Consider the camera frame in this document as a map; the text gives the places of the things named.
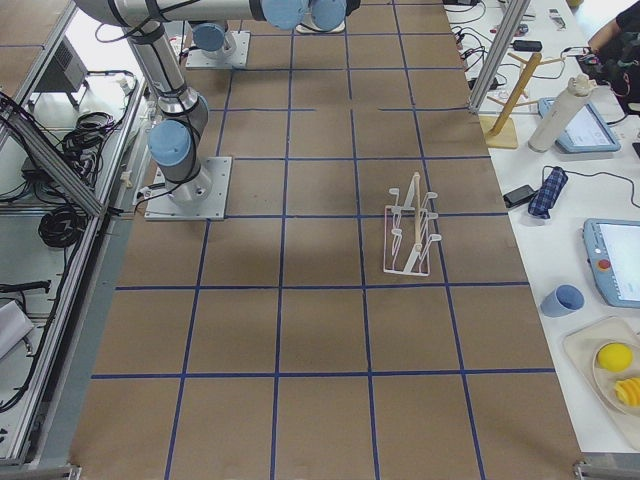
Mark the blue cup on side table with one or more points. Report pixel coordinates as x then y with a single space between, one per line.
563 300

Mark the wooden mug tree stand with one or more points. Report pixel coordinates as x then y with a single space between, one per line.
499 131

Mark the black small device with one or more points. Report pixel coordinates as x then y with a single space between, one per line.
519 196

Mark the beige plastic tray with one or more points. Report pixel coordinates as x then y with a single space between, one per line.
305 29

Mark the blue plaid folded umbrella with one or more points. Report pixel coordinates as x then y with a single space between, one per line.
548 194

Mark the beige tray with fruit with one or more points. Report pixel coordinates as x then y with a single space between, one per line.
582 348

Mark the blue teach pendant far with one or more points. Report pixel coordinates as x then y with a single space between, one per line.
587 132

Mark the blue teach pendant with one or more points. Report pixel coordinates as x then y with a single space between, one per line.
612 248
587 132

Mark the blue teach pendant near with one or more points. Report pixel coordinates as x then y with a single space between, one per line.
612 248

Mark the yellow toy lemon slices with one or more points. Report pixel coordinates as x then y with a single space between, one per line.
628 391

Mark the person in black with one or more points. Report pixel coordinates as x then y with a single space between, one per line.
616 45

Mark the white wire cup rack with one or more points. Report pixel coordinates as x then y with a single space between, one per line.
407 239

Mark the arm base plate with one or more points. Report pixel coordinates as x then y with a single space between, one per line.
228 50
200 199

